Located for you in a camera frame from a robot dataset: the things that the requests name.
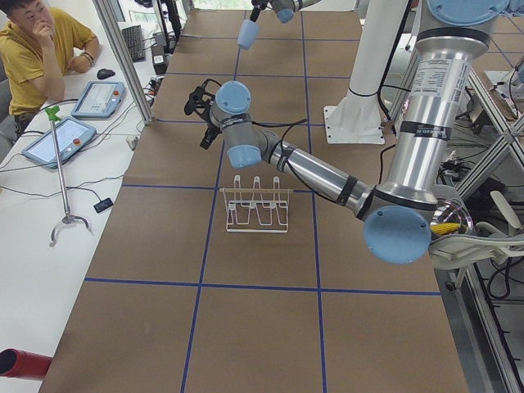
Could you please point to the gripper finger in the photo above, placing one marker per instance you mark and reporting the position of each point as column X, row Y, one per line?
column 255, row 13
column 211, row 141
column 205, row 142

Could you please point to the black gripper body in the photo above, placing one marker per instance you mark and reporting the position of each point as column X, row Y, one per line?
column 212, row 125
column 255, row 11

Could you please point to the light blue plastic cup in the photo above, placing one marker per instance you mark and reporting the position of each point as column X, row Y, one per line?
column 247, row 34

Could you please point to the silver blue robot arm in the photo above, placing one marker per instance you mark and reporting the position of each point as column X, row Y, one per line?
column 397, row 212
column 284, row 9

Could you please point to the small black device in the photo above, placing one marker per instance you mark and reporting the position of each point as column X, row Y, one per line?
column 103, row 205

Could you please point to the far blue teach pendant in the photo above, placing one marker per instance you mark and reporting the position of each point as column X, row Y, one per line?
column 99, row 100

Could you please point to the blue teach pendant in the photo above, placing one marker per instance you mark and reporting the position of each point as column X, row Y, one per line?
column 71, row 135
column 99, row 100

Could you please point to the black computer mouse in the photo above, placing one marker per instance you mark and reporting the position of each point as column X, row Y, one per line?
column 104, row 73

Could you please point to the black keyboard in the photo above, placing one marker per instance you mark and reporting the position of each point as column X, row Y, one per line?
column 134, row 41

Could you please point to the near blue teach pendant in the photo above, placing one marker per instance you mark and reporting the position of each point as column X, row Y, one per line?
column 71, row 135

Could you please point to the metal reacher grabber tool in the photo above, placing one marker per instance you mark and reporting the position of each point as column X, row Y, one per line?
column 69, row 218

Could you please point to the person in yellow shirt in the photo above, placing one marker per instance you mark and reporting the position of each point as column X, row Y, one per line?
column 39, row 45

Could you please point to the steel pot with corn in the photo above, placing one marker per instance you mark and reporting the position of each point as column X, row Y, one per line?
column 451, row 217

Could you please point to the red cylinder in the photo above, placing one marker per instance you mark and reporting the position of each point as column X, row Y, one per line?
column 23, row 364

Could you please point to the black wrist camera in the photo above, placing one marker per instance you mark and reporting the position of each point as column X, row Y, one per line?
column 200, row 101

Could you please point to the white wire cup holder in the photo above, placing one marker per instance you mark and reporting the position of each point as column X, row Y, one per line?
column 256, row 209

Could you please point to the white camera post with base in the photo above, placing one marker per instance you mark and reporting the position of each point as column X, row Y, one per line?
column 357, row 118

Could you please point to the aluminium frame post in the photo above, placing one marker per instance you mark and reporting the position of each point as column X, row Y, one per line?
column 110, row 25

